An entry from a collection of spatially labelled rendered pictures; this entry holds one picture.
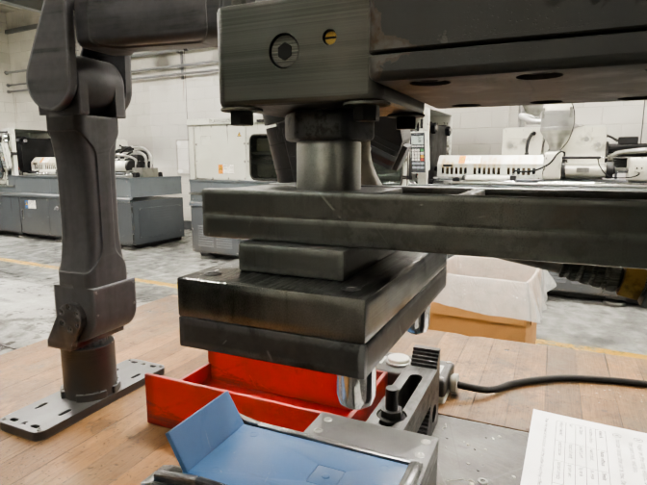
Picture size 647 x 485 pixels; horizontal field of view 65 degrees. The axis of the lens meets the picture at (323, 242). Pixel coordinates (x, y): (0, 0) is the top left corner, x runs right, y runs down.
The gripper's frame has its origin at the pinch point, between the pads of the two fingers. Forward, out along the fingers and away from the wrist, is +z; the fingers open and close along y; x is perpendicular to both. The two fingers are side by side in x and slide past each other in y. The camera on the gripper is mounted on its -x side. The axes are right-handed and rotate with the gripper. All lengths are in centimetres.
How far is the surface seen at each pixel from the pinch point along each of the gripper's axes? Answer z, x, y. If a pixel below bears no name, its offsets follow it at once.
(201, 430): 5.7, 3.8, -20.1
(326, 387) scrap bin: 16.5, 4.9, 3.6
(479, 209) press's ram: -8.7, -18.1, -23.7
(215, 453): 7.3, 2.8, -20.5
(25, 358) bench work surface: 11, 53, 2
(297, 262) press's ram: -7.4, -9.2, -24.5
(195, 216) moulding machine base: 59, 358, 463
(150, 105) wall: -112, 575, 715
